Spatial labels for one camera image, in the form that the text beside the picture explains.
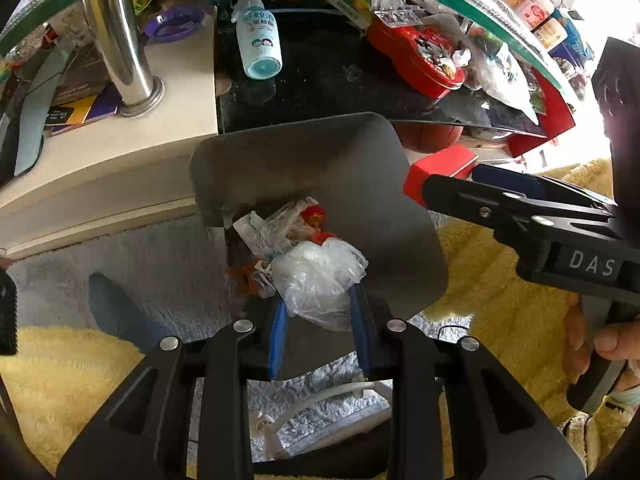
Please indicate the beige table base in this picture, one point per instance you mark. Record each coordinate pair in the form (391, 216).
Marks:
(125, 160)

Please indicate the black glass shelf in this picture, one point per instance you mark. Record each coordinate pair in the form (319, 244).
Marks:
(325, 75)

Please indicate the clear plastic wrapper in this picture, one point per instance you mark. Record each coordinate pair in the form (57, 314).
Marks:
(265, 230)

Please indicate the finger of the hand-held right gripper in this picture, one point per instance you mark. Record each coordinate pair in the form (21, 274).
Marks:
(505, 177)
(480, 205)

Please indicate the yellow fluffy blanket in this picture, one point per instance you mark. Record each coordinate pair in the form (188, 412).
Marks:
(50, 385)

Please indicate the purple bowl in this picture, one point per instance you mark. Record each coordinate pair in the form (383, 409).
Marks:
(175, 22)

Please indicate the white blue spray bottle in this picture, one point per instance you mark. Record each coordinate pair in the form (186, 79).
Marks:
(260, 35)

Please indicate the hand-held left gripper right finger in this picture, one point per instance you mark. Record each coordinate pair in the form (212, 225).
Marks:
(360, 330)

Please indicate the person's grey socked foot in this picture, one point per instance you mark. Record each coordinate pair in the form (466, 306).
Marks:
(115, 310)

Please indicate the chrome table leg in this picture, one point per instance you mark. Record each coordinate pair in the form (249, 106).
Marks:
(125, 45)

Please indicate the red heart-shaped tin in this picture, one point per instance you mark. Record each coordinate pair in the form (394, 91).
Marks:
(415, 55)

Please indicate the crinkled plastic packet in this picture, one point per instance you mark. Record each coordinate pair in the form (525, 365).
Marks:
(495, 75)

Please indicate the person's right hand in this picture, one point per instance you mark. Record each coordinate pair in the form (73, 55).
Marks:
(617, 342)

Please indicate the purple yellow notebook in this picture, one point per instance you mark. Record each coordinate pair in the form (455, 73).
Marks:
(85, 110)

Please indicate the grey dustpan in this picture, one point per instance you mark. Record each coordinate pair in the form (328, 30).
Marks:
(325, 160)

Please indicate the red gold foil wrapper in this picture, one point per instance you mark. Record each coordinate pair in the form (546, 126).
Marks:
(315, 215)

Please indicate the grey fluffy rug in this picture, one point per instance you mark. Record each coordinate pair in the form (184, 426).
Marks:
(150, 260)

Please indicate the orange wrapper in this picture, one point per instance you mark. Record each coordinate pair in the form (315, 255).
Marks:
(247, 280)

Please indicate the clear plastic bag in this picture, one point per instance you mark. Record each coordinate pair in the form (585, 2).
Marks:
(320, 275)

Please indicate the brown basketball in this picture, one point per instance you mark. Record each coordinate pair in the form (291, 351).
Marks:
(430, 137)

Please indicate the red cardboard box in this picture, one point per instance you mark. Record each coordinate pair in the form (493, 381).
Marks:
(547, 120)

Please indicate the red rectangular box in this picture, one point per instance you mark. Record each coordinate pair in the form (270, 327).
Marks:
(440, 165)

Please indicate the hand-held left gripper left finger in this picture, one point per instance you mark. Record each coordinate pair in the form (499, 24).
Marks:
(276, 340)

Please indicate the black ribbed object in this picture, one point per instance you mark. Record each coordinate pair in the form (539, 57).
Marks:
(7, 310)

